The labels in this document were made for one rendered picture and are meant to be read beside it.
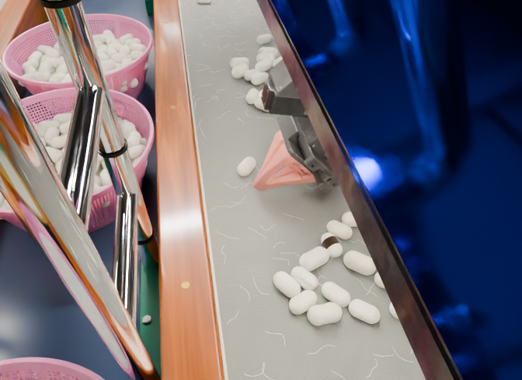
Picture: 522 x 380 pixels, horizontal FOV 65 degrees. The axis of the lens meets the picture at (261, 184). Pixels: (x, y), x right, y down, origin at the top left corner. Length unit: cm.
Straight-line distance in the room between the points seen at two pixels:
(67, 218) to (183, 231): 27
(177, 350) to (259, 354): 8
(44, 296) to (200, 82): 42
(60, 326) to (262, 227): 27
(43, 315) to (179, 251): 20
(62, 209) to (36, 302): 39
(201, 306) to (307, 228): 17
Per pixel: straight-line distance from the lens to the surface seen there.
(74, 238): 23
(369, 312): 44
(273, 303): 45
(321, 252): 46
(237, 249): 49
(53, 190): 21
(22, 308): 60
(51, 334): 56
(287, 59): 18
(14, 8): 110
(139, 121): 68
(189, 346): 41
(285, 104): 43
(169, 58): 79
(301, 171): 50
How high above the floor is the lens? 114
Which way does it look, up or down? 46 degrees down
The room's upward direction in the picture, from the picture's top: straight up
